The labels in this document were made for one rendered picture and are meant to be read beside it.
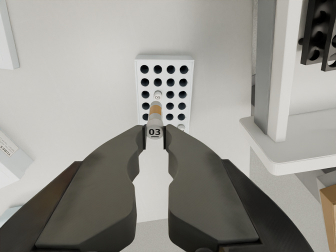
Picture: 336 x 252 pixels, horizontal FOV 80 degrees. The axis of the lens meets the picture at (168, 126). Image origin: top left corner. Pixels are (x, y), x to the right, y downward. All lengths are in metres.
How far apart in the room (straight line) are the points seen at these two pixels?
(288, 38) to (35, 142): 0.43
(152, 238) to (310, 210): 1.35
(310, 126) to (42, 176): 0.48
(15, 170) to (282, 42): 0.44
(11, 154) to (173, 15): 0.36
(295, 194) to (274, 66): 1.72
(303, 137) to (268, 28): 0.13
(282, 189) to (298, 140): 1.55
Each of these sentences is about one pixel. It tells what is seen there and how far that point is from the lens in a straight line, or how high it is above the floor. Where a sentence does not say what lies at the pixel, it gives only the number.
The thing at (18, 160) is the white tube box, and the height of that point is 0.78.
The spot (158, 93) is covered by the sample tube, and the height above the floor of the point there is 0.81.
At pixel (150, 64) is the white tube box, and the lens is 0.30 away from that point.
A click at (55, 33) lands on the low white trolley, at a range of 0.36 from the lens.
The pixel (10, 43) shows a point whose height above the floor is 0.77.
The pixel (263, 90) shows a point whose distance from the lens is 0.27.
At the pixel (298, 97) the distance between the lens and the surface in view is 0.33.
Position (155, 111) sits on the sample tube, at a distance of 0.15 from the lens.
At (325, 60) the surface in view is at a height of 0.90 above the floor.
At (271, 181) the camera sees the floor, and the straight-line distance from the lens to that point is 1.73.
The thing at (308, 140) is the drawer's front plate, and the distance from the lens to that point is 0.29.
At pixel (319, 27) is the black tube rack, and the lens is 0.27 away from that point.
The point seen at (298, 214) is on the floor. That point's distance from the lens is 2.13.
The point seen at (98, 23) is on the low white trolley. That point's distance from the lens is 0.34.
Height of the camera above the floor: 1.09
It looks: 62 degrees down
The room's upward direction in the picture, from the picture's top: 176 degrees clockwise
